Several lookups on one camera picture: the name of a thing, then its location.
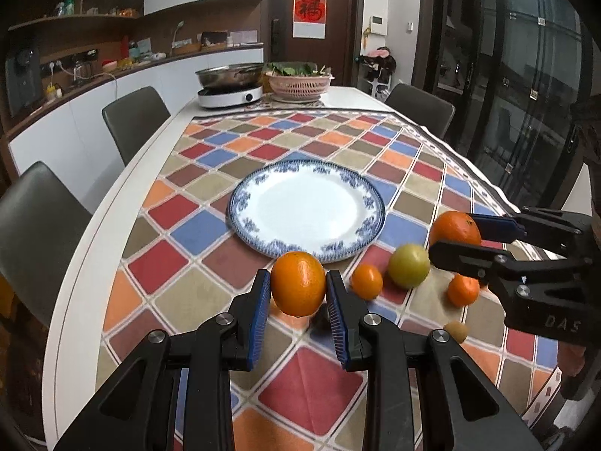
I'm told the stroller with pink cloth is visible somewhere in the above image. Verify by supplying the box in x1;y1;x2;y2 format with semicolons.
355;46;397;101

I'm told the small tangerine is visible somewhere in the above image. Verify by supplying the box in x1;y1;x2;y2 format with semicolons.
350;264;384;300
446;274;480;307

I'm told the operator hand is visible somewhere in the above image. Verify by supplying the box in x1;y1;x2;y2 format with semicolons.
557;342;586;377

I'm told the small tan kiwi fruit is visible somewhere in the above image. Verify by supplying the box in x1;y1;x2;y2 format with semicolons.
443;320;468;344

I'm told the green round fruit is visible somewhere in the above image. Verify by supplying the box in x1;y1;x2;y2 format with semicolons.
387;243;431;289

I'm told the steel pot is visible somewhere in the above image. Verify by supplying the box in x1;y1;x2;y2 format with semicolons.
196;62;264;90

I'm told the grey chair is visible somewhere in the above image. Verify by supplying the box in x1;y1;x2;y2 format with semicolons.
102;86;170;165
0;161;92;327
385;83;455;139

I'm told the dark wooden door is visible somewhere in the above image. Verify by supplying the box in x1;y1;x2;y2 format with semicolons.
264;0;364;86

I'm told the grey chair far left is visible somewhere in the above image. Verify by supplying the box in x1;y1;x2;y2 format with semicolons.
102;86;170;165

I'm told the white induction cooker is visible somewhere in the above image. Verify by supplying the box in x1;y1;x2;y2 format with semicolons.
198;86;263;109

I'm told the grey chair right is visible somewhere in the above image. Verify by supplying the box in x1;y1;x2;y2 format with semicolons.
385;83;455;139

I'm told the pink basket with greens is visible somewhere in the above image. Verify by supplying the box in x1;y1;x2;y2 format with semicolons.
264;62;334;103

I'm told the blue white porcelain plate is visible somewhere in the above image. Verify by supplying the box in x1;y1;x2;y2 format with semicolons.
227;160;386;264

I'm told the red fu door poster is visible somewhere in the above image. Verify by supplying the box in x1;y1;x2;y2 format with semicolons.
292;0;327;40

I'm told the electric kettle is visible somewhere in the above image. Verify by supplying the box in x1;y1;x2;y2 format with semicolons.
71;53;94;86

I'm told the grey chair near left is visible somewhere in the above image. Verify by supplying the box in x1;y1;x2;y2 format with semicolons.
0;161;92;327

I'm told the large orange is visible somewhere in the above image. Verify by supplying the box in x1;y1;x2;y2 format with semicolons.
429;211;482;247
271;251;326;318

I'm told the white counter cabinet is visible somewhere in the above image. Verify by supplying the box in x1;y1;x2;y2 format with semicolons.
7;46;264;213

